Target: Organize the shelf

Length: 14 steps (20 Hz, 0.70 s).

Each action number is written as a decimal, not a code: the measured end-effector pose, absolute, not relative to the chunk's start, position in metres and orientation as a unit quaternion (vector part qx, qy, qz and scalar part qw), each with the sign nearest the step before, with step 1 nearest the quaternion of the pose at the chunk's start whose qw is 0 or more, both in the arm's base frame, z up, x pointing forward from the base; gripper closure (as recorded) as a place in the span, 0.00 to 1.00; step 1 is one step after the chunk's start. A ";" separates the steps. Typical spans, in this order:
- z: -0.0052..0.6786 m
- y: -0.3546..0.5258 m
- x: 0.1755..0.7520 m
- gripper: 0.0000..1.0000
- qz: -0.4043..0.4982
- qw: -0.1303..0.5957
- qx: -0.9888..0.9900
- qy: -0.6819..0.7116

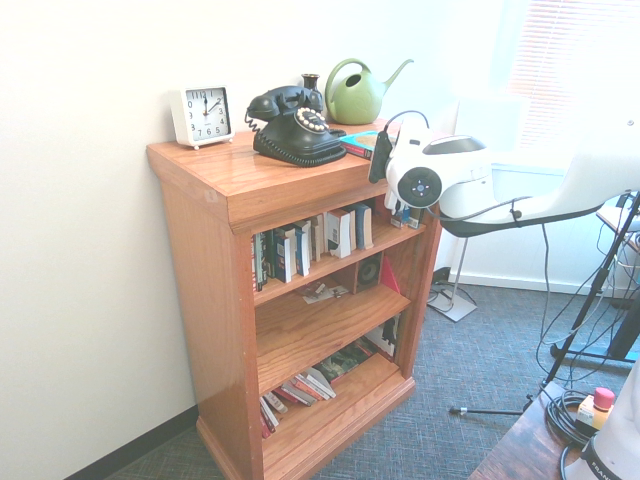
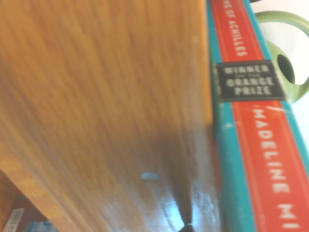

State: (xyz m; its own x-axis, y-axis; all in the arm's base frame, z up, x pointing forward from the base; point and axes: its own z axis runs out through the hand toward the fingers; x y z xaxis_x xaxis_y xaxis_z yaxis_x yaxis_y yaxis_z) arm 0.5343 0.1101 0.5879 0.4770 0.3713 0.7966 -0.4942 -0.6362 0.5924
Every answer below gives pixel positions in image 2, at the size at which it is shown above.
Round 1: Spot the wooden oak bookshelf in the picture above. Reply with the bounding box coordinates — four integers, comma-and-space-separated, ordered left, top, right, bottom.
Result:
0, 0, 223, 232

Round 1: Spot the green plastic watering can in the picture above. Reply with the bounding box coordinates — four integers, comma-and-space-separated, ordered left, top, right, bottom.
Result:
254, 11, 309, 104

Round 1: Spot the teal paperback book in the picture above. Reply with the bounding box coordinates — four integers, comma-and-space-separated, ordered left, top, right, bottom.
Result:
206, 0, 309, 232

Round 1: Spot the blue Thailand guide book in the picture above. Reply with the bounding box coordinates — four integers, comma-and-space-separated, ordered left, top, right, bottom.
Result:
25, 218, 60, 232

